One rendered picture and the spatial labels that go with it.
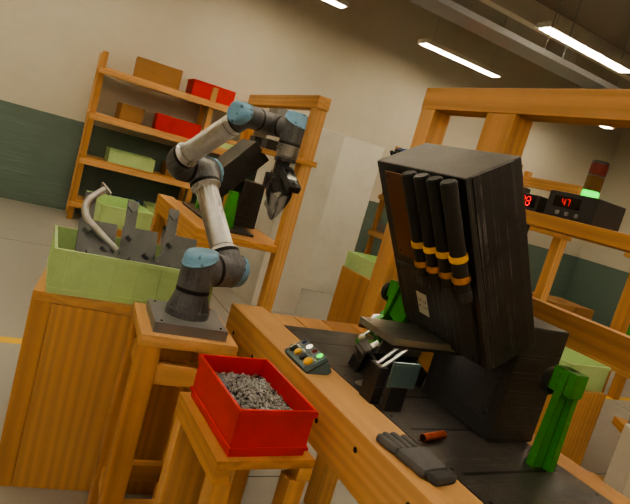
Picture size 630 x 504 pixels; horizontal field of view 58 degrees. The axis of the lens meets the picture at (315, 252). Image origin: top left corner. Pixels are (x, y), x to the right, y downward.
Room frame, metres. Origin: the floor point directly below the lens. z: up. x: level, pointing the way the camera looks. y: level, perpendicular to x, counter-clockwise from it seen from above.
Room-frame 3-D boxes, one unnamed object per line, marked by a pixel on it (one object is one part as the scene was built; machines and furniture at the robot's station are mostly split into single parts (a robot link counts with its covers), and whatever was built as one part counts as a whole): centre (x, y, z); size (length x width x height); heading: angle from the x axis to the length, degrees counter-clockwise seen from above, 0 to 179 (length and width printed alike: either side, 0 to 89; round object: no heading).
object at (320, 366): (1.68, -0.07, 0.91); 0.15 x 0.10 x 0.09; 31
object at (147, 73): (8.16, 2.04, 1.14); 3.01 x 0.54 x 2.28; 118
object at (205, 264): (1.89, 0.36, 1.05); 0.13 x 0.12 x 0.14; 142
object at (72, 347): (2.32, 0.72, 0.39); 0.68 x 0.52 x 0.79; 111
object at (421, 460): (1.24, -0.36, 0.91); 0.20 x 0.11 x 0.03; 38
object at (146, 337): (1.89, 0.37, 0.83); 0.32 x 0.32 x 0.04; 24
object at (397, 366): (1.51, -0.33, 0.97); 0.10 x 0.02 x 0.14; 121
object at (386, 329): (1.55, -0.38, 1.11); 0.39 x 0.16 x 0.03; 121
